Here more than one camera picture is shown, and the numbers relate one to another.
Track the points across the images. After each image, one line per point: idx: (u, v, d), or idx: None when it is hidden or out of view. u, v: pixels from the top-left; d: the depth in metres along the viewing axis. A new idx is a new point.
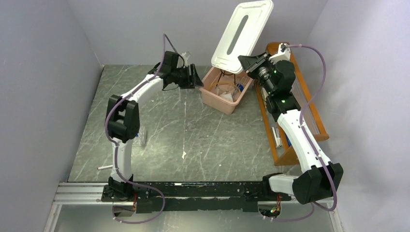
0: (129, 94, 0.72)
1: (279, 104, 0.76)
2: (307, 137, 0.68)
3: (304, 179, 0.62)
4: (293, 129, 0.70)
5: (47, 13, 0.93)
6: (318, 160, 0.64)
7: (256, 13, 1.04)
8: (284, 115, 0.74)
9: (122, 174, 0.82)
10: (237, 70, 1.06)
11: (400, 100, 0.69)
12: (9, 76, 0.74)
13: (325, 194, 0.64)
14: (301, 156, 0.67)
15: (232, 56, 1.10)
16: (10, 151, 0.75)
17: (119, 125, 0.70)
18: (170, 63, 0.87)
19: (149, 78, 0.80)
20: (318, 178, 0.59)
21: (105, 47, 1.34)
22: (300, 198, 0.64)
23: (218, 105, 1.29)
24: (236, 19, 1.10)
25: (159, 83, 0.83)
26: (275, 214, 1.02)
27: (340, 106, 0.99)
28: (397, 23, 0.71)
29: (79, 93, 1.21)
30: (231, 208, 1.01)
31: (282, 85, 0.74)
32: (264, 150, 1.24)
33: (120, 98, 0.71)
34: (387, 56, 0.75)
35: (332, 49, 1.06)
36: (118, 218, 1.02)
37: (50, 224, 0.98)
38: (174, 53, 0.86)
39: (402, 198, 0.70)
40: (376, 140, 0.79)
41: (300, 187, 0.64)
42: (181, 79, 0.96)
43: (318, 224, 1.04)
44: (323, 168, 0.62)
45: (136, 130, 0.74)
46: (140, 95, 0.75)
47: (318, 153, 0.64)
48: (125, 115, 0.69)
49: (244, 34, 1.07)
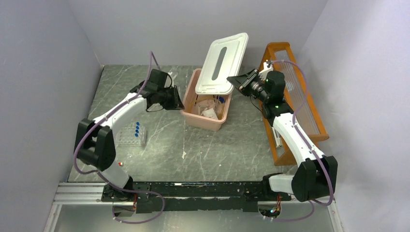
0: (103, 118, 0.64)
1: (273, 109, 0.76)
2: (300, 134, 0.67)
3: (300, 173, 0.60)
4: (286, 127, 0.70)
5: (47, 13, 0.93)
6: (312, 153, 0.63)
7: (232, 43, 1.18)
8: (277, 117, 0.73)
9: (116, 184, 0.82)
10: (227, 90, 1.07)
11: (399, 100, 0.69)
12: (9, 76, 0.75)
13: (323, 190, 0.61)
14: (296, 152, 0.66)
15: (217, 80, 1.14)
16: (11, 151, 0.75)
17: (91, 154, 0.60)
18: (158, 80, 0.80)
19: (129, 98, 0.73)
20: (313, 170, 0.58)
21: (105, 47, 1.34)
22: (299, 195, 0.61)
23: (201, 123, 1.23)
24: (213, 51, 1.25)
25: (142, 103, 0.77)
26: (275, 214, 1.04)
27: (339, 107, 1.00)
28: (395, 25, 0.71)
29: (79, 93, 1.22)
30: (231, 208, 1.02)
31: (274, 91, 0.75)
32: (264, 150, 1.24)
33: (93, 123, 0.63)
34: (386, 57, 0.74)
35: (332, 49, 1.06)
36: (118, 218, 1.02)
37: (50, 224, 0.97)
38: (162, 72, 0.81)
39: (402, 198, 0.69)
40: (374, 140, 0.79)
41: (297, 183, 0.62)
42: (167, 99, 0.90)
43: (318, 224, 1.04)
44: (317, 161, 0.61)
45: (110, 158, 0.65)
46: (116, 118, 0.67)
47: (312, 147, 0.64)
48: (97, 142, 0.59)
49: (227, 60, 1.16)
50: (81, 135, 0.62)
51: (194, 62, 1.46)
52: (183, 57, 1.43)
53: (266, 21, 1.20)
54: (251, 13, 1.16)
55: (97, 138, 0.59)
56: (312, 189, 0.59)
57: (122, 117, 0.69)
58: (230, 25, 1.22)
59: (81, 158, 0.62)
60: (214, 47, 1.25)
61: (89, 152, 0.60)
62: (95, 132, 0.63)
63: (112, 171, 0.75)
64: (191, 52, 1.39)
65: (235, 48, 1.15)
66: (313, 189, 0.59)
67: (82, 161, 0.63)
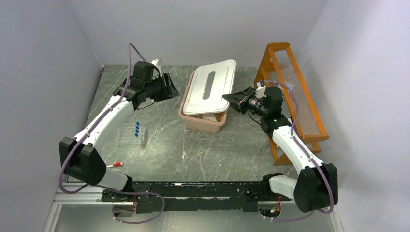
0: (84, 135, 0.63)
1: (271, 123, 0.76)
2: (298, 144, 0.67)
3: (300, 181, 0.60)
4: (285, 138, 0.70)
5: (47, 13, 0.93)
6: (311, 162, 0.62)
7: (221, 69, 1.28)
8: (276, 129, 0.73)
9: (113, 188, 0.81)
10: (224, 107, 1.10)
11: (399, 101, 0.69)
12: (9, 75, 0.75)
13: (326, 199, 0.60)
14: (295, 161, 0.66)
15: (209, 100, 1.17)
16: (11, 150, 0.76)
17: (79, 172, 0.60)
18: (143, 75, 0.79)
19: (112, 104, 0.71)
20: (312, 178, 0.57)
21: (105, 46, 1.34)
22: (302, 205, 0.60)
23: (200, 125, 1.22)
24: (200, 76, 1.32)
25: (127, 107, 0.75)
26: (275, 214, 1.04)
27: (339, 108, 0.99)
28: (395, 25, 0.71)
29: (78, 93, 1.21)
30: (231, 208, 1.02)
31: (273, 106, 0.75)
32: (264, 150, 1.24)
33: (74, 141, 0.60)
34: (387, 57, 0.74)
35: (332, 49, 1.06)
36: (118, 218, 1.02)
37: (50, 224, 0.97)
38: (146, 65, 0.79)
39: (402, 198, 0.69)
40: (373, 141, 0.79)
41: (299, 192, 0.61)
42: (157, 92, 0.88)
43: (318, 224, 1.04)
44: (316, 168, 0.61)
45: (100, 172, 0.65)
46: (99, 132, 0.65)
47: (310, 155, 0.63)
48: (82, 161, 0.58)
49: (217, 82, 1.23)
50: (65, 155, 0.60)
51: (194, 62, 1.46)
52: (183, 57, 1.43)
53: (266, 21, 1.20)
54: (251, 13, 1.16)
55: (82, 157, 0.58)
56: (314, 198, 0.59)
57: (105, 128, 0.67)
58: (230, 25, 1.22)
59: (70, 175, 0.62)
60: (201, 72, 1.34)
61: (77, 170, 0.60)
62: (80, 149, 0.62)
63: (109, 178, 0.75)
64: (191, 52, 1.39)
65: (224, 72, 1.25)
66: (315, 198, 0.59)
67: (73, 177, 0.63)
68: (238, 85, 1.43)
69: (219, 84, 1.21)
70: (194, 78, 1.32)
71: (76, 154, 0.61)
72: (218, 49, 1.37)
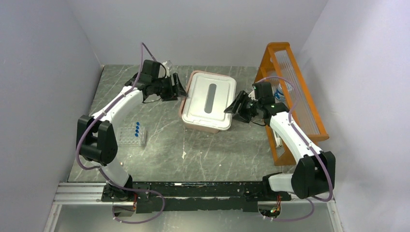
0: (102, 113, 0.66)
1: (268, 108, 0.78)
2: (296, 131, 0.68)
3: (299, 170, 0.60)
4: (283, 125, 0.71)
5: (47, 14, 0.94)
6: (310, 150, 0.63)
7: (223, 84, 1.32)
8: (274, 116, 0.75)
9: (115, 182, 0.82)
10: (226, 126, 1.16)
11: (400, 101, 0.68)
12: (9, 76, 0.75)
13: (323, 186, 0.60)
14: (293, 149, 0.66)
15: (211, 114, 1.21)
16: (11, 150, 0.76)
17: (93, 149, 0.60)
18: (151, 71, 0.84)
19: (125, 91, 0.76)
20: (312, 166, 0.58)
21: (105, 46, 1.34)
22: (300, 192, 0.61)
23: (199, 126, 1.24)
24: (199, 84, 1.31)
25: (139, 95, 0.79)
26: (275, 214, 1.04)
27: (339, 107, 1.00)
28: (395, 25, 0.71)
29: (78, 93, 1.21)
30: (231, 208, 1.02)
31: (263, 92, 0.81)
32: (264, 150, 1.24)
33: (92, 118, 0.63)
34: (387, 57, 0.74)
35: (331, 49, 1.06)
36: (118, 218, 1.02)
37: (50, 224, 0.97)
38: (154, 62, 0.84)
39: (402, 198, 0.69)
40: (373, 140, 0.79)
41: (296, 180, 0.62)
42: (165, 89, 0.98)
43: (318, 224, 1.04)
44: (315, 157, 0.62)
45: (113, 152, 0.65)
46: (114, 113, 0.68)
47: (309, 143, 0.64)
48: (99, 137, 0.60)
49: (217, 100, 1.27)
50: (82, 131, 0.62)
51: (194, 62, 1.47)
52: (183, 57, 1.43)
53: (266, 21, 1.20)
54: (251, 13, 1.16)
55: (98, 133, 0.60)
56: (311, 186, 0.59)
57: (120, 110, 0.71)
58: (230, 25, 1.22)
59: (84, 154, 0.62)
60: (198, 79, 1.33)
61: (91, 147, 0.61)
62: (95, 128, 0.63)
63: (112, 172, 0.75)
64: (191, 52, 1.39)
65: (226, 91, 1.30)
66: (312, 186, 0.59)
67: (85, 157, 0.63)
68: (238, 85, 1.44)
69: (219, 100, 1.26)
70: (193, 85, 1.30)
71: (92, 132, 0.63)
72: (218, 50, 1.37)
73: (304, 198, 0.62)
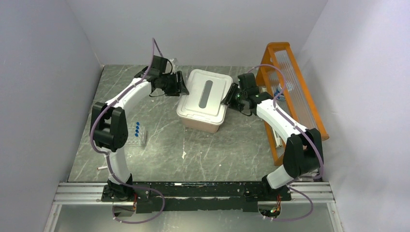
0: (115, 100, 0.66)
1: (254, 98, 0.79)
2: (282, 114, 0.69)
3: (289, 150, 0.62)
4: (268, 111, 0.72)
5: (47, 14, 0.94)
6: (296, 129, 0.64)
7: (219, 81, 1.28)
8: (259, 104, 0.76)
9: (118, 178, 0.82)
10: (219, 121, 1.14)
11: (399, 100, 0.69)
12: (9, 76, 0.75)
13: (314, 163, 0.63)
14: (281, 131, 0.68)
15: (206, 109, 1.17)
16: (10, 150, 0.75)
17: (106, 135, 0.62)
18: (159, 65, 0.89)
19: (136, 82, 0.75)
20: (300, 143, 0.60)
21: (105, 46, 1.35)
22: (293, 171, 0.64)
23: (200, 125, 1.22)
24: (196, 80, 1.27)
25: (147, 87, 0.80)
26: (275, 214, 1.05)
27: (339, 107, 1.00)
28: (395, 24, 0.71)
29: (78, 93, 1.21)
30: (231, 208, 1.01)
31: (247, 83, 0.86)
32: (264, 150, 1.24)
33: (106, 105, 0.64)
34: (386, 56, 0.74)
35: (332, 48, 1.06)
36: (118, 218, 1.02)
37: (50, 224, 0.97)
38: (162, 58, 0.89)
39: (402, 198, 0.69)
40: (373, 139, 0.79)
41: (288, 160, 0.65)
42: (169, 84, 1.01)
43: (318, 224, 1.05)
44: (302, 135, 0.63)
45: (124, 138, 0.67)
46: (126, 101, 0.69)
47: (295, 123, 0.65)
48: (112, 123, 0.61)
49: (212, 95, 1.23)
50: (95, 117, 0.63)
51: (194, 62, 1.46)
52: (183, 57, 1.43)
53: (265, 21, 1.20)
54: (251, 13, 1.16)
55: (112, 119, 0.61)
56: (302, 164, 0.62)
57: (130, 99, 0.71)
58: (230, 25, 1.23)
59: (96, 139, 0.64)
60: (196, 76, 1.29)
61: (104, 133, 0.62)
62: (108, 114, 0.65)
63: (119, 164, 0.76)
64: (191, 52, 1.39)
65: (221, 86, 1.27)
66: (303, 164, 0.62)
67: (96, 142, 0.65)
68: None
69: (215, 95, 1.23)
70: (189, 83, 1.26)
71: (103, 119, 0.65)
72: (219, 50, 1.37)
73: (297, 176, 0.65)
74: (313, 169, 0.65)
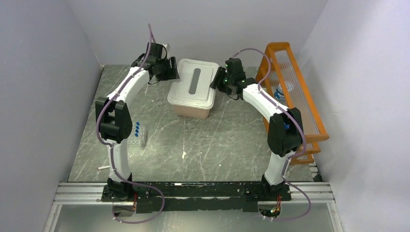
0: (116, 94, 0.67)
1: (240, 83, 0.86)
2: (264, 96, 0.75)
3: (272, 127, 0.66)
4: (253, 95, 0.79)
5: (47, 14, 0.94)
6: (278, 109, 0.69)
7: (207, 69, 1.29)
8: (245, 89, 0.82)
9: (121, 175, 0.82)
10: (209, 106, 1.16)
11: (399, 100, 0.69)
12: (9, 77, 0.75)
13: (296, 139, 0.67)
14: (266, 113, 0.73)
15: (196, 95, 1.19)
16: (9, 150, 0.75)
17: (112, 127, 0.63)
18: (154, 51, 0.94)
19: (133, 72, 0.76)
20: (281, 120, 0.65)
21: (105, 46, 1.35)
22: (276, 148, 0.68)
23: (195, 111, 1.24)
24: (184, 70, 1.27)
25: (145, 76, 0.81)
26: (275, 214, 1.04)
27: (339, 107, 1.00)
28: (394, 24, 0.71)
29: (78, 92, 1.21)
30: (231, 208, 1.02)
31: (235, 69, 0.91)
32: (264, 150, 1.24)
33: (108, 99, 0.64)
34: (386, 56, 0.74)
35: (331, 48, 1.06)
36: (118, 218, 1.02)
37: (50, 224, 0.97)
38: (158, 44, 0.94)
39: (402, 197, 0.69)
40: (373, 139, 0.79)
41: (272, 138, 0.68)
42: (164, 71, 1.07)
43: (318, 224, 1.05)
44: (284, 113, 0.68)
45: (129, 129, 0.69)
46: (127, 93, 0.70)
47: (277, 104, 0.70)
48: (116, 115, 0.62)
49: (201, 83, 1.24)
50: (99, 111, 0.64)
51: None
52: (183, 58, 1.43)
53: (265, 21, 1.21)
54: (251, 12, 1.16)
55: (115, 111, 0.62)
56: (285, 140, 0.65)
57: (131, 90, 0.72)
58: (230, 25, 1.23)
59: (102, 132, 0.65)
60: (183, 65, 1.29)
61: (110, 125, 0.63)
62: (111, 108, 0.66)
63: (122, 160, 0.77)
64: (191, 52, 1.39)
65: (209, 74, 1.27)
66: (285, 139, 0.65)
67: (102, 135, 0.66)
68: None
69: (203, 82, 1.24)
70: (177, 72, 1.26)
71: (107, 111, 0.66)
72: (218, 50, 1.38)
73: (281, 153, 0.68)
74: (296, 146, 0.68)
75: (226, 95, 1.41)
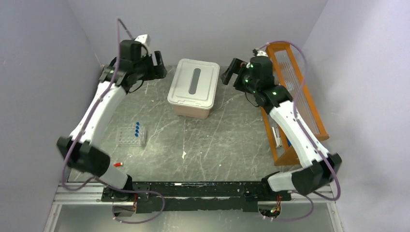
0: (80, 131, 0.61)
1: (270, 95, 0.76)
2: (301, 127, 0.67)
3: (305, 174, 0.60)
4: (287, 120, 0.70)
5: (47, 14, 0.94)
6: (318, 153, 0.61)
7: (207, 70, 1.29)
8: (277, 109, 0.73)
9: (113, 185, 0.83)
10: (208, 106, 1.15)
11: (399, 100, 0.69)
12: (8, 76, 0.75)
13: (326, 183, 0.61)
14: (300, 151, 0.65)
15: (196, 95, 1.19)
16: (10, 150, 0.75)
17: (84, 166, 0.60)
18: (129, 54, 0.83)
19: (101, 94, 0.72)
20: (319, 171, 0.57)
21: (105, 46, 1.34)
22: (303, 190, 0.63)
23: (195, 111, 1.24)
24: (184, 70, 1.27)
25: (117, 94, 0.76)
26: (275, 214, 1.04)
27: (339, 107, 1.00)
28: (394, 24, 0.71)
29: (78, 92, 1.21)
30: (231, 208, 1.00)
31: (264, 75, 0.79)
32: (264, 150, 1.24)
33: (71, 140, 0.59)
34: (386, 56, 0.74)
35: (331, 48, 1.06)
36: (118, 218, 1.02)
37: (50, 224, 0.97)
38: (133, 44, 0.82)
39: (402, 197, 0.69)
40: (373, 139, 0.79)
41: (301, 180, 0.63)
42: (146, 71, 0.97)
43: (317, 224, 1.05)
44: (323, 161, 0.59)
45: (105, 160, 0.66)
46: (94, 126, 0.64)
47: (317, 146, 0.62)
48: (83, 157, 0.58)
49: (201, 83, 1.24)
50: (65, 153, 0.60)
51: None
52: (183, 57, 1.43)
53: (265, 21, 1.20)
54: (251, 12, 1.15)
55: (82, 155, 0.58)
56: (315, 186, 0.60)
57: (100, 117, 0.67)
58: (230, 25, 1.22)
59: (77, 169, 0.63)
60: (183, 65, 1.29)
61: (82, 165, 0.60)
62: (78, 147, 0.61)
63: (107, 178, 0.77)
64: (191, 52, 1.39)
65: (209, 74, 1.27)
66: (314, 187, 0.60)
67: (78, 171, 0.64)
68: None
69: (203, 82, 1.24)
70: (178, 71, 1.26)
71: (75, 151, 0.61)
72: (218, 50, 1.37)
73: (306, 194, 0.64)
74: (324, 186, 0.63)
75: (226, 95, 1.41)
